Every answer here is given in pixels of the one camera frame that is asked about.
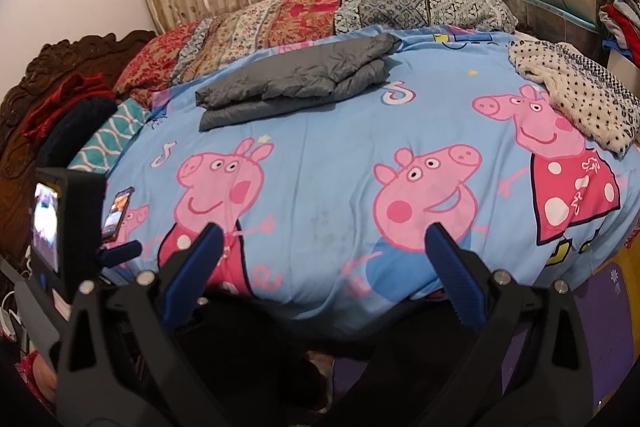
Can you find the white black-dotted cloth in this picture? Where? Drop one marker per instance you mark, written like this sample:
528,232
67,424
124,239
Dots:
575,92

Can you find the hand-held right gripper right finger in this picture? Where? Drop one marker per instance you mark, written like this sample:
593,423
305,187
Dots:
457,278

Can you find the teal wave-patterned cloth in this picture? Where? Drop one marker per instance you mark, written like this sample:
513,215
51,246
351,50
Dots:
105,137

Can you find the grey patterned pillow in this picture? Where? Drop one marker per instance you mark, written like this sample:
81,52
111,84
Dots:
440,2

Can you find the purple floor mat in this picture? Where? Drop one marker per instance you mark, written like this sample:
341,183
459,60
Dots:
605,307

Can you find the blue cartoon printed bedsheet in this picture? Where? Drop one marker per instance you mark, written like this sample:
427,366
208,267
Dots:
325,167

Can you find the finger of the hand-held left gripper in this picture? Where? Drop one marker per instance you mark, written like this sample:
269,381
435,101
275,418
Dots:
125,251

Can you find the red patterned pillow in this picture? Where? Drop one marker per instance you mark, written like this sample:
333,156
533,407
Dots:
250,22

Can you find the person's black pants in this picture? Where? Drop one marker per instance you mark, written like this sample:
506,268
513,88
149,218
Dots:
400,372

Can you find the pile of colourful clothes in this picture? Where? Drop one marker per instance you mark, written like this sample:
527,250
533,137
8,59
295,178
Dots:
620,17

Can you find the carved wooden headboard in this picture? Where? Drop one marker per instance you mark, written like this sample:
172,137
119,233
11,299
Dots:
75,52

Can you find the dark navy cloth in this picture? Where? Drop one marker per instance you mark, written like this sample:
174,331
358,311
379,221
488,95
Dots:
75,127

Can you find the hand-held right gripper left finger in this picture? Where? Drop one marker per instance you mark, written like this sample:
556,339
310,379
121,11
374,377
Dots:
195,267

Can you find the dark red cloth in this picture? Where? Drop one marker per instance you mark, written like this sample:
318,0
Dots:
65,97

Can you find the grey padded jacket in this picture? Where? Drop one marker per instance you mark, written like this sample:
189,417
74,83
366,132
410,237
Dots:
290,77

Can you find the smartphone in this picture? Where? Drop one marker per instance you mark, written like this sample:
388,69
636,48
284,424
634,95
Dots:
117,214

